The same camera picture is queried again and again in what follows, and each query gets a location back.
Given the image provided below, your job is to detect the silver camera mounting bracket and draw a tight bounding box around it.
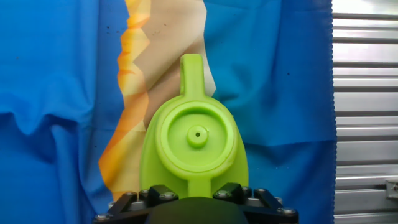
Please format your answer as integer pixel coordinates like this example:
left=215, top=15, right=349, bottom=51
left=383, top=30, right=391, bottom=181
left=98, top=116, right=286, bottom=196
left=385, top=179, right=398, bottom=200

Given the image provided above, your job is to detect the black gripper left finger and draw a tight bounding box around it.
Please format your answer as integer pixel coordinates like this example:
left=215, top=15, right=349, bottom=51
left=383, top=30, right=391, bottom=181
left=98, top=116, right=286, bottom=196
left=93, top=185, right=180, bottom=224

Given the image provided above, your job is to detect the green plastic watering can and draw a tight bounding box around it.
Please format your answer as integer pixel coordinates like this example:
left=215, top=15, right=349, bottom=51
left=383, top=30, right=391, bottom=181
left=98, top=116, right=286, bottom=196
left=139, top=53, right=249, bottom=200

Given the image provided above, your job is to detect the blue printed cloth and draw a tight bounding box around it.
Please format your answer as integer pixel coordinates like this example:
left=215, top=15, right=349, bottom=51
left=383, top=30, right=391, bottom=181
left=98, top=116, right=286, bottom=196
left=0, top=0, right=338, bottom=224

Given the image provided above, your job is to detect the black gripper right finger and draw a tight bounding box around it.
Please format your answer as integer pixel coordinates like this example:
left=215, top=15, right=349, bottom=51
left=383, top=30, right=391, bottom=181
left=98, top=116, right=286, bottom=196
left=213, top=182, right=299, bottom=224

